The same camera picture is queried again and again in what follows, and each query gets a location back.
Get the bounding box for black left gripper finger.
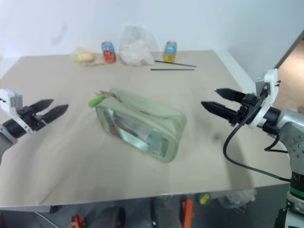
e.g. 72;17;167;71
29;99;54;116
42;104;69;124

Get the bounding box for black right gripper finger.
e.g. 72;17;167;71
214;88;247;104
201;101;240;124

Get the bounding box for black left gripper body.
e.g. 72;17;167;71
18;106;47;132

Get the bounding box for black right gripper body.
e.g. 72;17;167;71
229;93;265;127

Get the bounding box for green transparent pouch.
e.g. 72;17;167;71
95;88;187;163

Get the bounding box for green zipper pull tag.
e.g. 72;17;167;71
88;94;106;107

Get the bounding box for black chopstick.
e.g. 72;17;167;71
150;68;195;72
154;60;197;68

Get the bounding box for yellow snack bag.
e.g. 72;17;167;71
72;47;105;66

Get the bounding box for yellow blue drink can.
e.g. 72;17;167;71
163;41;178;63

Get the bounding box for red drink can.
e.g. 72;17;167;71
101;41;117;64

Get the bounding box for crumpled clear plastic wrap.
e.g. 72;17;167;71
217;189;257;209

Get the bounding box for green yellow round object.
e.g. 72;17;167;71
198;193;210;205

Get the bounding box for clear plastic bag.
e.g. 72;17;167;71
118;25;158;68

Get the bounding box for orange tool under table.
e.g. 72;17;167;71
181;199;195;228

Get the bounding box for orange black tool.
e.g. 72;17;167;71
70;214;86;228

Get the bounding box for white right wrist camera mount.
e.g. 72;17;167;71
248;68;279;129

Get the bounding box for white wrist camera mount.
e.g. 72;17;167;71
0;89;33;134
248;68;279;129

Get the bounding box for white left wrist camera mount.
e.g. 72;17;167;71
0;89;33;134

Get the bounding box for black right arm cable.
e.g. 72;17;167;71
222;91;292;182

